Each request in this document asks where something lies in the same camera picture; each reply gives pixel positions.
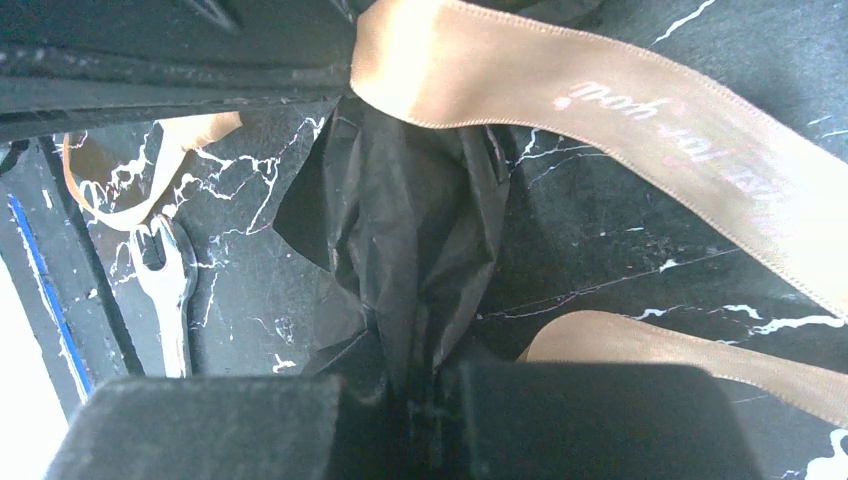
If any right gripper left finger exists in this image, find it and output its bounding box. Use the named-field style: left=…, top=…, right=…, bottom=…
left=45, top=377, right=342, bottom=479

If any silver combination wrench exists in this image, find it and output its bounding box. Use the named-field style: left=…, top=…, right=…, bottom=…
left=130, top=214, right=198, bottom=378

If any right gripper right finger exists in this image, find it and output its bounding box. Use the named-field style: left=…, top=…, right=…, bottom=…
left=460, top=363, right=761, bottom=479

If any tan satin ribbon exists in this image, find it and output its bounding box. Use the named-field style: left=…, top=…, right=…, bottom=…
left=61, top=1, right=847, bottom=429

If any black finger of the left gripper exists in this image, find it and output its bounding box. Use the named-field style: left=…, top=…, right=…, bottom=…
left=1, top=1, right=361, bottom=142

